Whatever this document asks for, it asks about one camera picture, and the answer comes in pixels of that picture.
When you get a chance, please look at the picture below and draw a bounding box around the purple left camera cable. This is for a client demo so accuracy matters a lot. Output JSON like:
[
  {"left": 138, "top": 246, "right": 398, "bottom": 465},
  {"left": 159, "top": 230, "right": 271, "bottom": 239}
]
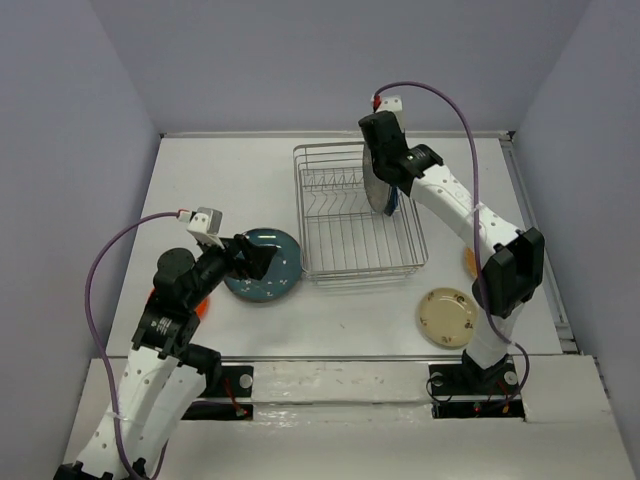
[{"left": 84, "top": 210, "right": 194, "bottom": 480}]

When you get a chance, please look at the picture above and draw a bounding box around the orange plate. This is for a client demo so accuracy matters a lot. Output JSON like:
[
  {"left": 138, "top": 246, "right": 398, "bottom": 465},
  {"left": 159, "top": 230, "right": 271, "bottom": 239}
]
[{"left": 147, "top": 287, "right": 214, "bottom": 319}]

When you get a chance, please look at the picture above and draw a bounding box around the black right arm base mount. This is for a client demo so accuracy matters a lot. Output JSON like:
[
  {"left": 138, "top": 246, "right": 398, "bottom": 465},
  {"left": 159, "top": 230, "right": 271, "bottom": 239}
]
[{"left": 425, "top": 351, "right": 525, "bottom": 420}]

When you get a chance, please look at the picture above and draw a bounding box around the dark blue leaf plate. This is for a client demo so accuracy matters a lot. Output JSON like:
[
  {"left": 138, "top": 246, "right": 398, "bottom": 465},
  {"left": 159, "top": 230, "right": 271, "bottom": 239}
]
[{"left": 384, "top": 187, "right": 399, "bottom": 216}]

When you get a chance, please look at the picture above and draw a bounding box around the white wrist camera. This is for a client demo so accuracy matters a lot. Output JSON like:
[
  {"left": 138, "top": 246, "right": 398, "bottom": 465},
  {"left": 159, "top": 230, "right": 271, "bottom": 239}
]
[
  {"left": 372, "top": 95, "right": 405, "bottom": 132},
  {"left": 178, "top": 207, "right": 223, "bottom": 249}
]

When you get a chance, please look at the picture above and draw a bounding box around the teal blossom round plate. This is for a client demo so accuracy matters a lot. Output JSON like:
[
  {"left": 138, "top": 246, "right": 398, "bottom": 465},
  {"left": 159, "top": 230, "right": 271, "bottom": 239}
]
[{"left": 224, "top": 228, "right": 302, "bottom": 303}]

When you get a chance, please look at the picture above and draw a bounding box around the woven tan round plate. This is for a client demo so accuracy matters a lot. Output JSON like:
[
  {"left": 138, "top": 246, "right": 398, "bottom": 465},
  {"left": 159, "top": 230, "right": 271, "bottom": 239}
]
[{"left": 463, "top": 247, "right": 478, "bottom": 279}]

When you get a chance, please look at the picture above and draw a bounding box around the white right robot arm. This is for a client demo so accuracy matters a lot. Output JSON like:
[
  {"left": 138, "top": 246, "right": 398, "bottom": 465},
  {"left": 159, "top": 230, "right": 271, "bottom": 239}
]
[{"left": 358, "top": 111, "right": 545, "bottom": 392}]

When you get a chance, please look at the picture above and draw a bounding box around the cream floral plate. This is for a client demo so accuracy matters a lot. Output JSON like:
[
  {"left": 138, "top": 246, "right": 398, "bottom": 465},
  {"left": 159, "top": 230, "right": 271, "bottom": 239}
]
[{"left": 418, "top": 287, "right": 478, "bottom": 349}]

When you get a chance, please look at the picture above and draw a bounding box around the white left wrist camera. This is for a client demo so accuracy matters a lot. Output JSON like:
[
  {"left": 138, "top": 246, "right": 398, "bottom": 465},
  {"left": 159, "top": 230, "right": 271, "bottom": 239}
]
[{"left": 178, "top": 207, "right": 223, "bottom": 249}]

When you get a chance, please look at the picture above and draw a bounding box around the wire metal dish rack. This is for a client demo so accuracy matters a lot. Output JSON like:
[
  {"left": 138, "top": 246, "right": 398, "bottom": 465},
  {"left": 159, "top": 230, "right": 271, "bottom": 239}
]
[{"left": 293, "top": 141, "right": 428, "bottom": 283}]

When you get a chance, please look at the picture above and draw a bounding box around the purple camera cable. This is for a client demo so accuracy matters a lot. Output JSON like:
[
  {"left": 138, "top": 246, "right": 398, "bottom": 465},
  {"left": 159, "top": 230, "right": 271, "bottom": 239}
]
[
  {"left": 84, "top": 210, "right": 194, "bottom": 480},
  {"left": 372, "top": 81, "right": 531, "bottom": 401}
]

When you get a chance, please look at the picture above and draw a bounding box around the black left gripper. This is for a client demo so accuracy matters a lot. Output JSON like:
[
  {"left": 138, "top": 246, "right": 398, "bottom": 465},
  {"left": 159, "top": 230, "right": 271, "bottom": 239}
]
[{"left": 186, "top": 231, "right": 278, "bottom": 307}]

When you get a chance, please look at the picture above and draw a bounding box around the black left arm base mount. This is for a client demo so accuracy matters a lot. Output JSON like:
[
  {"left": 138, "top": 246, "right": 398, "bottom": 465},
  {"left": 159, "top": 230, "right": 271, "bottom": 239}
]
[{"left": 182, "top": 365, "right": 254, "bottom": 421}]

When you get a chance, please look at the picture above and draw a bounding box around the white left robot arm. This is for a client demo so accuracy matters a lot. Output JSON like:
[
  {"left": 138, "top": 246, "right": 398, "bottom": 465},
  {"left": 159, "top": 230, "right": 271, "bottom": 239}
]
[{"left": 55, "top": 234, "right": 278, "bottom": 479}]

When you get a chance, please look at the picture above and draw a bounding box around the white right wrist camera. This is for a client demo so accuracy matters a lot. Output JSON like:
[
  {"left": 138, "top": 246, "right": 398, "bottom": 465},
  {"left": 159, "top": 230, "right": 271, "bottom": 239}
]
[{"left": 372, "top": 95, "right": 405, "bottom": 132}]

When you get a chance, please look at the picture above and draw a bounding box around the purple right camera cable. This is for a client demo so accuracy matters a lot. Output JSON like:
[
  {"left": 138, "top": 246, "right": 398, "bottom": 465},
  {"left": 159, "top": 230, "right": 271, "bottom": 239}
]
[{"left": 372, "top": 81, "right": 531, "bottom": 401}]

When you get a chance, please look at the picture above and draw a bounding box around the grey deer pattern plate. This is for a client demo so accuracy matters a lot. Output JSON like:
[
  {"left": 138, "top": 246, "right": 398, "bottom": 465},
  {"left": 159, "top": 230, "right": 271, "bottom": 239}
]
[{"left": 362, "top": 145, "right": 393, "bottom": 216}]

